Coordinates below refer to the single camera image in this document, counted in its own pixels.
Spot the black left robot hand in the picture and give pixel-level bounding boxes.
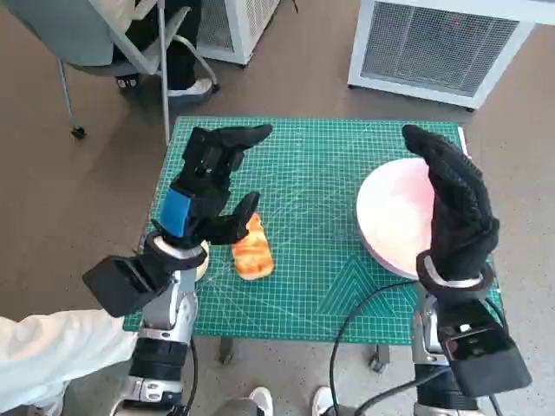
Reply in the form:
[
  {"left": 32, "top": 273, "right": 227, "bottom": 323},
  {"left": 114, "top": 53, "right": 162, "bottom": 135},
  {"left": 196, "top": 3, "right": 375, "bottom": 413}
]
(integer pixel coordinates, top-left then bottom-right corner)
[{"left": 151, "top": 124, "right": 274, "bottom": 250}]

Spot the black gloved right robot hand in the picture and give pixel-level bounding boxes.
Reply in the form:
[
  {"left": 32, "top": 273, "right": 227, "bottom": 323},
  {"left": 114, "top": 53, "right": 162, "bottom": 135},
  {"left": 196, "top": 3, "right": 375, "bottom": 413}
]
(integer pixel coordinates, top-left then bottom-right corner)
[{"left": 402, "top": 124, "right": 500, "bottom": 281}]

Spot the pink bowl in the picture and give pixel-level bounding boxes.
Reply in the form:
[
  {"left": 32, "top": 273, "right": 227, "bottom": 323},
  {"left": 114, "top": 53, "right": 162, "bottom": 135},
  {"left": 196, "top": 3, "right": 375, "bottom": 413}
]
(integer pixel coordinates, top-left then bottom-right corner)
[{"left": 356, "top": 158, "right": 437, "bottom": 279}]

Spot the long toy bread loaf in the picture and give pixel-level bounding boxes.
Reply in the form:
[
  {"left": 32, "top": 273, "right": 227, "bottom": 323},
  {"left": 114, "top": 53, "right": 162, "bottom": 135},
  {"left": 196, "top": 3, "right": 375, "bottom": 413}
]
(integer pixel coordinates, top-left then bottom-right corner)
[{"left": 231, "top": 211, "right": 276, "bottom": 283}]

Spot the round toy bread bun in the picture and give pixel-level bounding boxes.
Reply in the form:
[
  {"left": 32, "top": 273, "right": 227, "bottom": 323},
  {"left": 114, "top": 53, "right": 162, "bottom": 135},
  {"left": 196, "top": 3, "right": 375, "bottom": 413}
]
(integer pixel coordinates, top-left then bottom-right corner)
[{"left": 190, "top": 242, "right": 212, "bottom": 283}]

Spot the green cutting mat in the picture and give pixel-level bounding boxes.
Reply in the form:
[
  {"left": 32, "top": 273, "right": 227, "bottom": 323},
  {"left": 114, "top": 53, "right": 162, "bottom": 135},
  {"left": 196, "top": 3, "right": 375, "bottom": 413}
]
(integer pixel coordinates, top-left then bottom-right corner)
[{"left": 123, "top": 114, "right": 506, "bottom": 346}]

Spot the seated person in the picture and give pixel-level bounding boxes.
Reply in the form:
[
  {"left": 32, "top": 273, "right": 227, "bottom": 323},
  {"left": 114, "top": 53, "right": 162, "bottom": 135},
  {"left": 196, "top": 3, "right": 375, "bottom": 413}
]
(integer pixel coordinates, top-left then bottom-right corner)
[{"left": 93, "top": 0, "right": 214, "bottom": 99}]

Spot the small white mesh cabinet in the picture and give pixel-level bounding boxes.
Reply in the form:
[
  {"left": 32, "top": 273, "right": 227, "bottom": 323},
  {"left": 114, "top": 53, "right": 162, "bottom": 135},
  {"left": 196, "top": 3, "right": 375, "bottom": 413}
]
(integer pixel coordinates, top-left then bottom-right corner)
[{"left": 194, "top": 0, "right": 283, "bottom": 68}]

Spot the large white mesh cabinet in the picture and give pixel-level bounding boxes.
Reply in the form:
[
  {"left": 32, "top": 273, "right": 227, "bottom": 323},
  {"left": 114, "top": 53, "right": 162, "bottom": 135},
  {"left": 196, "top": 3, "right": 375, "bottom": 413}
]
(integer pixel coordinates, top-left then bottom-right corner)
[{"left": 346, "top": 0, "right": 539, "bottom": 114}]

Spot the table leg with caster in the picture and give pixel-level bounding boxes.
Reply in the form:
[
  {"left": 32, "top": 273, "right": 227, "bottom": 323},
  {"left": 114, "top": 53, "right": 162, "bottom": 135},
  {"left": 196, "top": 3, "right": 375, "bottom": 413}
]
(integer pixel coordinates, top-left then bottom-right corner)
[{"left": 368, "top": 344, "right": 391, "bottom": 373}]

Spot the grey chair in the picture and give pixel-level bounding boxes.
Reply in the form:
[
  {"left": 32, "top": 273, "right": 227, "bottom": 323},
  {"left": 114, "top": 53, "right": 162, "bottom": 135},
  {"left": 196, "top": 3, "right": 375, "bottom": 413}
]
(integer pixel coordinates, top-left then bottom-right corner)
[{"left": 0, "top": 0, "right": 220, "bottom": 140}]

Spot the white shoe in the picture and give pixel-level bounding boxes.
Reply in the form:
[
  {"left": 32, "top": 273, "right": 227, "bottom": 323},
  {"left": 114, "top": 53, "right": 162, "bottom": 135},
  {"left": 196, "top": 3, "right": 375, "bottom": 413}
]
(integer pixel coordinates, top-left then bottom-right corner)
[
  {"left": 311, "top": 386, "right": 337, "bottom": 416},
  {"left": 249, "top": 387, "right": 274, "bottom": 416}
]

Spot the standing person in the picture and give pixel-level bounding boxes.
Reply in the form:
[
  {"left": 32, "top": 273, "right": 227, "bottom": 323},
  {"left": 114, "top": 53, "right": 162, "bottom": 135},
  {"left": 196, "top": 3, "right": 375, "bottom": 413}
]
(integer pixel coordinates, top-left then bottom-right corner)
[{"left": 0, "top": 309, "right": 140, "bottom": 416}]

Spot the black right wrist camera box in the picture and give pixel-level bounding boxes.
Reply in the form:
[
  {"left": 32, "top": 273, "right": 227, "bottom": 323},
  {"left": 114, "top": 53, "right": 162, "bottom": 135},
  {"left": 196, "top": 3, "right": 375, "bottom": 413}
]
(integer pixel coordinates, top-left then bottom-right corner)
[{"left": 437, "top": 298, "right": 533, "bottom": 398}]

